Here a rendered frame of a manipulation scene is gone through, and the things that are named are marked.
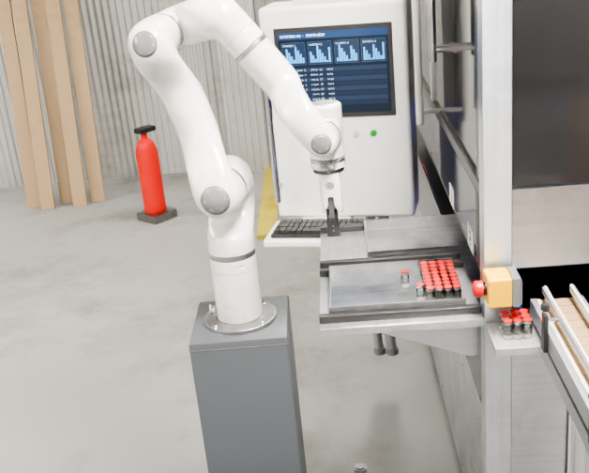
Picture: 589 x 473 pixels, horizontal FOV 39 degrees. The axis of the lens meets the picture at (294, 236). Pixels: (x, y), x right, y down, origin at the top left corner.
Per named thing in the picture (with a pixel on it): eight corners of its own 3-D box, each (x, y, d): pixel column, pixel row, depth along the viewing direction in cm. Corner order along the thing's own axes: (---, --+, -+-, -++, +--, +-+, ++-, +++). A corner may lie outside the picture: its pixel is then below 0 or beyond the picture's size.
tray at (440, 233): (472, 222, 264) (472, 212, 263) (487, 254, 240) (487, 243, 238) (364, 231, 266) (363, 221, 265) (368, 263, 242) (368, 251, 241)
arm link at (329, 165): (345, 160, 197) (346, 172, 198) (344, 149, 205) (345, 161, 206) (309, 162, 198) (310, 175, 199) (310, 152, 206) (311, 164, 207)
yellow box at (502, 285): (514, 293, 197) (514, 266, 195) (521, 307, 191) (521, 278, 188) (481, 296, 198) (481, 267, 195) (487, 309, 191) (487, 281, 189)
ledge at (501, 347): (543, 326, 202) (543, 318, 201) (557, 353, 190) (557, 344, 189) (485, 329, 203) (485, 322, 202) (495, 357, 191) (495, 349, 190)
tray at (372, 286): (452, 268, 233) (451, 257, 232) (466, 311, 209) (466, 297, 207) (329, 277, 235) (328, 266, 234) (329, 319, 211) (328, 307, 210)
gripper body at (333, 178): (344, 169, 197) (347, 214, 201) (343, 157, 207) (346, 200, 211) (312, 172, 198) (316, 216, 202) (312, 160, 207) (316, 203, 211)
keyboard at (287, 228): (391, 222, 291) (391, 216, 290) (386, 237, 279) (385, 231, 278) (279, 223, 301) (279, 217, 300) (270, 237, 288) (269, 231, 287)
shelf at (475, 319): (470, 223, 269) (470, 217, 269) (517, 324, 204) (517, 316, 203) (321, 234, 272) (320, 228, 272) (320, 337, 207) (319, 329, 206)
